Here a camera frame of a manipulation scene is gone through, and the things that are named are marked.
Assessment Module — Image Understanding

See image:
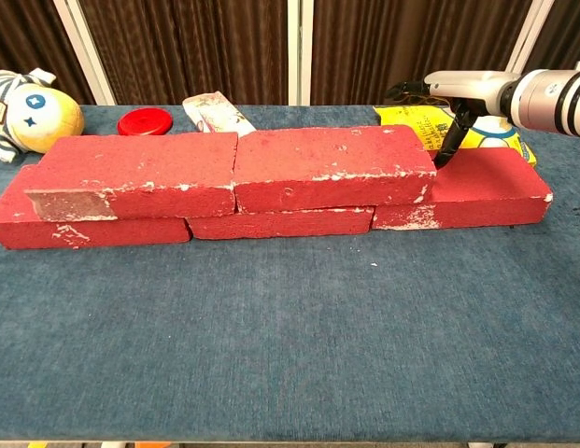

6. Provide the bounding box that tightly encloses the red round plastic disc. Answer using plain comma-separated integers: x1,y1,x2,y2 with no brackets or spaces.
117,107,174,137

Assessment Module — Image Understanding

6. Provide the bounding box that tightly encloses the blue table cloth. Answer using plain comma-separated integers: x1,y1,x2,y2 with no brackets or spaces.
0,103,580,443

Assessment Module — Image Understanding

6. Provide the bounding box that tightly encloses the yellow marshmallow bag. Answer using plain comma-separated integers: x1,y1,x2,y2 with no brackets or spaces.
373,105,538,168

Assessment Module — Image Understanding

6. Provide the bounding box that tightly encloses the red foam brick grey patch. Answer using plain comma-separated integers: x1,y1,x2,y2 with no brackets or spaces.
23,132,239,223

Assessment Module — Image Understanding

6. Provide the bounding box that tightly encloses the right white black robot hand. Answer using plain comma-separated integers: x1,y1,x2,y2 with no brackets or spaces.
385,69,511,169

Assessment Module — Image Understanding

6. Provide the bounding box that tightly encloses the white divider frame post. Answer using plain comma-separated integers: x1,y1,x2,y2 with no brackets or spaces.
286,0,314,106
503,0,557,75
53,0,117,106

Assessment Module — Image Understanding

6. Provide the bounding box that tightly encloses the striped yellow plush toy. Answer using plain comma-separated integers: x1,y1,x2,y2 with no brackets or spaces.
0,67,86,163

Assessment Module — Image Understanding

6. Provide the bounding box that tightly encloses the floral tissue pack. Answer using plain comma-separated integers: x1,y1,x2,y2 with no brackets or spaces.
182,91,256,137

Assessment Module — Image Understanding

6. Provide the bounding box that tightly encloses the brown fabric divider panel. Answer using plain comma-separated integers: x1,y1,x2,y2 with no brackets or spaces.
78,0,290,106
522,0,580,76
0,0,95,105
310,0,536,106

